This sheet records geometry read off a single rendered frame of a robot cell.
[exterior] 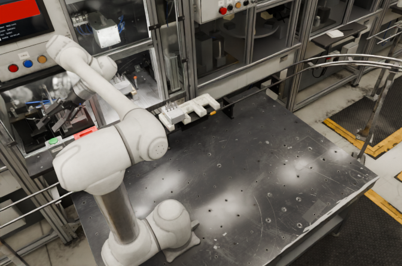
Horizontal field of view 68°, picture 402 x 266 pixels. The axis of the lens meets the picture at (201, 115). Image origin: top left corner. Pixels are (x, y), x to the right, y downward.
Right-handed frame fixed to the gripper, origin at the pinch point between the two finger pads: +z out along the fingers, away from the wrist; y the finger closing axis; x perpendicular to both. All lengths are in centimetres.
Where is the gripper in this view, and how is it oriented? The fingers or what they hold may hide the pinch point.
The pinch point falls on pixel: (49, 124)
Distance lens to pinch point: 153.2
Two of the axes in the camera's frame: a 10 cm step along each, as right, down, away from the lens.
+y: -3.2, -2.0, -9.3
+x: 6.1, 7.0, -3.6
